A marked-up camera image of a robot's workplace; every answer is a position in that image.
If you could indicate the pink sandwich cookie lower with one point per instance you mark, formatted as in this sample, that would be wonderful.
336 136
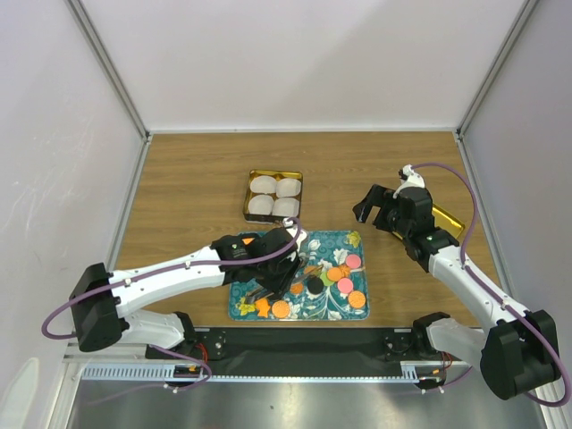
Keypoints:
345 286

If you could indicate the white paper cup front left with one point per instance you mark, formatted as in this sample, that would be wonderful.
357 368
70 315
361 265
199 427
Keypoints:
261 205

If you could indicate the pink sandwich cookie upper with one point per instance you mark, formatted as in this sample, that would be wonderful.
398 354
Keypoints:
353 261

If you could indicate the gold tin lid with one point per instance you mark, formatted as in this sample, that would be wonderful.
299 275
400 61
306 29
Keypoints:
447 221

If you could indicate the orange fish cookie front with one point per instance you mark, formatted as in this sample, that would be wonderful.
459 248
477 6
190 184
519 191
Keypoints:
263 308

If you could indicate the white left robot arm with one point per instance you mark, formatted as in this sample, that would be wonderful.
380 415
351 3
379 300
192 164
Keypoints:
111 307

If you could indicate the small orange round cookie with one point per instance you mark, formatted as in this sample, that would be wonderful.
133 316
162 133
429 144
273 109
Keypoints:
335 274

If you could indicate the blue floral tray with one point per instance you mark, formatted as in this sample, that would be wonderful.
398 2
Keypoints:
330 286

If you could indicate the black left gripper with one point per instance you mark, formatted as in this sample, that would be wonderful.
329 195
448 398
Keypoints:
280 285

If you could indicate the white paper cup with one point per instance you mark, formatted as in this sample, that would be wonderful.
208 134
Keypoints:
263 184
286 207
261 205
288 188

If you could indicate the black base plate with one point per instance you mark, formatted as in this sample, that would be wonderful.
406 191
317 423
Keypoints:
307 346

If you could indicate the orange round waffle cookie right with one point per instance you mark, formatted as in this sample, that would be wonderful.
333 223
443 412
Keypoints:
357 299

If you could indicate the white cable duct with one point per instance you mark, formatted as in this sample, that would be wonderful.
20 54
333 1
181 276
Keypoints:
185 372

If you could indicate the white paper cup back right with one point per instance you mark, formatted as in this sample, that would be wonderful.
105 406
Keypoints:
288 188

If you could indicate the white paper cup front right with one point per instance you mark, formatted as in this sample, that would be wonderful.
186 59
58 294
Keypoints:
286 207

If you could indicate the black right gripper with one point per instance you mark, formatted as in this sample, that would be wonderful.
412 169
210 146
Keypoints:
362 209

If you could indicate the orange round cookie front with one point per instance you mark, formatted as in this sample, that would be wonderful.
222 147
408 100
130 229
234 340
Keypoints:
281 309

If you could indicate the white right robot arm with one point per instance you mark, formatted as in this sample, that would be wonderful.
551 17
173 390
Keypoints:
514 349

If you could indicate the white paper cup back left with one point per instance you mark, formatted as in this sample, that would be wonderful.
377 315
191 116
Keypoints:
263 184

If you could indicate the pink sandwich cookie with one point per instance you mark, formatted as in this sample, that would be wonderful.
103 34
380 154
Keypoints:
345 286
353 261

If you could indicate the green sandwich cookie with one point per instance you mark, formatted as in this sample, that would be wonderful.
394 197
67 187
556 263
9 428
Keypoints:
326 281

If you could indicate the black sandwich cookie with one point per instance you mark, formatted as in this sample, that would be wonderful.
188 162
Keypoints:
315 286

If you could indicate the gold cookie tin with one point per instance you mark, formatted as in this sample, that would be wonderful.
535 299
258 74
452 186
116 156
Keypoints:
278 175

